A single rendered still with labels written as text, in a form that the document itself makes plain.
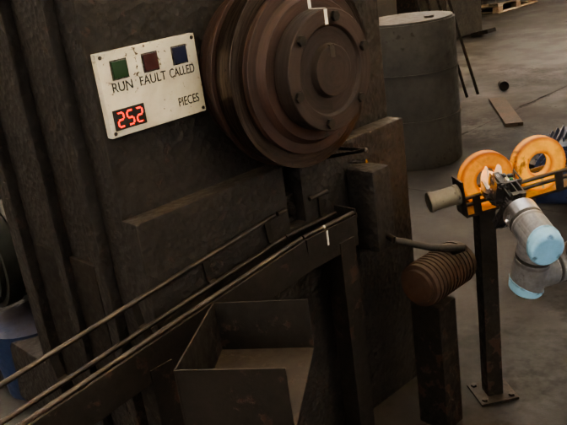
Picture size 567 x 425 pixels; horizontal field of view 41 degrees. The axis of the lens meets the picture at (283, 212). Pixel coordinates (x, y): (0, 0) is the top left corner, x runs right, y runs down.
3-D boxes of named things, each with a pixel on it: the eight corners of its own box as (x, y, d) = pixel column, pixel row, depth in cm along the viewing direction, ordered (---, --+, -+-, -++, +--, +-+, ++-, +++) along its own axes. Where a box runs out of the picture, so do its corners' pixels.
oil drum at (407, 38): (351, 166, 490) (336, 25, 460) (407, 142, 527) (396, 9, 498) (427, 177, 448) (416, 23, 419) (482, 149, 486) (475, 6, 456)
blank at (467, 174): (452, 158, 213) (457, 161, 210) (504, 143, 215) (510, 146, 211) (461, 208, 219) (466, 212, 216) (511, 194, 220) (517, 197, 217)
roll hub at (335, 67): (283, 143, 174) (265, 18, 165) (361, 113, 192) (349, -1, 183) (299, 145, 170) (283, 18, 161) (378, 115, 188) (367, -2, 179)
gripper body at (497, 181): (514, 166, 204) (534, 191, 195) (510, 192, 209) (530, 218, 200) (487, 171, 203) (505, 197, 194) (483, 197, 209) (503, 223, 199)
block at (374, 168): (351, 247, 219) (342, 167, 211) (369, 238, 224) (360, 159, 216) (380, 254, 211) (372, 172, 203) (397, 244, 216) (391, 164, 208)
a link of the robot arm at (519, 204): (540, 231, 197) (505, 238, 196) (531, 220, 201) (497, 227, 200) (545, 203, 192) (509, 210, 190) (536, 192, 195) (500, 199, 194)
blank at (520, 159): (505, 143, 215) (510, 146, 211) (556, 128, 216) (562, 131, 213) (513, 194, 220) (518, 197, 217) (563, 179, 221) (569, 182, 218)
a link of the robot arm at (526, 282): (557, 294, 198) (568, 257, 190) (521, 307, 194) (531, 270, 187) (533, 272, 205) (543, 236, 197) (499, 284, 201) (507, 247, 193)
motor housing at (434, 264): (410, 423, 229) (395, 261, 211) (451, 389, 243) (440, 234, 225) (446, 438, 220) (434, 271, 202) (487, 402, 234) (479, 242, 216)
